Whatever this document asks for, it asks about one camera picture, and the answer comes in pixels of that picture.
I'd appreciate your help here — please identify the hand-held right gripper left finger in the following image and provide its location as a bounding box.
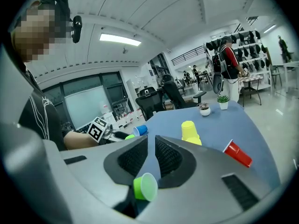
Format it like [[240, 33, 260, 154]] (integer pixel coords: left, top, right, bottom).
[[103, 135, 149, 186]]

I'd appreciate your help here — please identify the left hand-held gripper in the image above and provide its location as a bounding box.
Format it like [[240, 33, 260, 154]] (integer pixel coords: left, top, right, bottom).
[[86, 116, 131, 144]]

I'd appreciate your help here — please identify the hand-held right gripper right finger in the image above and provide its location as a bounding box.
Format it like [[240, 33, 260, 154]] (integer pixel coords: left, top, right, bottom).
[[155, 135, 197, 189]]

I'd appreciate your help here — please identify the blue paper cup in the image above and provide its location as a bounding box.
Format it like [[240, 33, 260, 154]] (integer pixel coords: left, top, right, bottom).
[[132, 124, 149, 137]]

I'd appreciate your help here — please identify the yellow paper cup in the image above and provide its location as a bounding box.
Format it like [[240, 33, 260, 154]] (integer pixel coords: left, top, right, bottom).
[[181, 120, 199, 141], [184, 136, 203, 146]]

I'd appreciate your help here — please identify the red paper cup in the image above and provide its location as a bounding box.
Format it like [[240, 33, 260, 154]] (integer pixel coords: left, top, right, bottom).
[[222, 139, 253, 168]]

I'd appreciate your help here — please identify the person's left forearm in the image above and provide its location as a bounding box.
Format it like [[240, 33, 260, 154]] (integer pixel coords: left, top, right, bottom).
[[63, 131, 100, 150]]

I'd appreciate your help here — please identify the group of clear water bottles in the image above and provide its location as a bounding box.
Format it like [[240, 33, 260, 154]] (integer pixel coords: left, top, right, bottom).
[[115, 108, 147, 128]]

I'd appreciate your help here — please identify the black office chair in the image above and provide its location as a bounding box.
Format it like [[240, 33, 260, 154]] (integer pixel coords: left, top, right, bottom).
[[135, 86, 167, 122], [162, 80, 207, 111]]

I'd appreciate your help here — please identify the large white board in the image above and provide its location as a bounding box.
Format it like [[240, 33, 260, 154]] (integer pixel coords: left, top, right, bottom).
[[64, 85, 113, 131]]

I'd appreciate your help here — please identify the pink potted plant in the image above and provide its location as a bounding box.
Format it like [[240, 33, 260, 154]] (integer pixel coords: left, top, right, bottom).
[[197, 102, 211, 117]]

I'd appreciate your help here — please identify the table with blue cloth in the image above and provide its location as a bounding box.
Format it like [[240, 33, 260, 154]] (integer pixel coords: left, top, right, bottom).
[[130, 101, 282, 218]]

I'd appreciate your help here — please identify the green potted plant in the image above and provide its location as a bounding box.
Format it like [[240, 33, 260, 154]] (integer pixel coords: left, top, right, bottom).
[[216, 94, 230, 111]]

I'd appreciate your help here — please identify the person's black printed shirt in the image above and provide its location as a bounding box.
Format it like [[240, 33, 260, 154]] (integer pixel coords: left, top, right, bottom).
[[18, 71, 71, 152]]

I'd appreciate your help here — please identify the long ceiling light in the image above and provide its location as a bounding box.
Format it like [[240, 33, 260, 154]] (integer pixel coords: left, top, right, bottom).
[[263, 24, 277, 34], [99, 33, 142, 47]]

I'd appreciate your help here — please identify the black balcony railing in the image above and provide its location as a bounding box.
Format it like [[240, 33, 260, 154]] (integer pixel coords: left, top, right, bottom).
[[171, 45, 206, 66]]

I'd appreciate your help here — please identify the table with checkered cloth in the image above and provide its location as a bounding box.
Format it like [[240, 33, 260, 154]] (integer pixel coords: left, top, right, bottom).
[[238, 74, 264, 107]]

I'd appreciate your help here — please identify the white shelf rack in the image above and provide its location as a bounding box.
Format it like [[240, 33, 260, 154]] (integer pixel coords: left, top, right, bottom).
[[205, 29, 273, 92]]

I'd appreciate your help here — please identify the person's head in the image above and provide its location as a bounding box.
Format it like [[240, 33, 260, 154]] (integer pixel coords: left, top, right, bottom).
[[10, 0, 73, 64]]

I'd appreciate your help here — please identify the group of black headgear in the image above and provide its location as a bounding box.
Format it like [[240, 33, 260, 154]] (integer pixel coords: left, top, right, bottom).
[[205, 30, 271, 72]]

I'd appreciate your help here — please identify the white table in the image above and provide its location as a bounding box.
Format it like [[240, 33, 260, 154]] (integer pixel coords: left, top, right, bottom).
[[282, 61, 299, 93]]

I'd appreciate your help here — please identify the black head-worn camera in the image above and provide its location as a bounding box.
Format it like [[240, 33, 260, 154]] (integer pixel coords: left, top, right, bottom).
[[71, 15, 83, 44]]

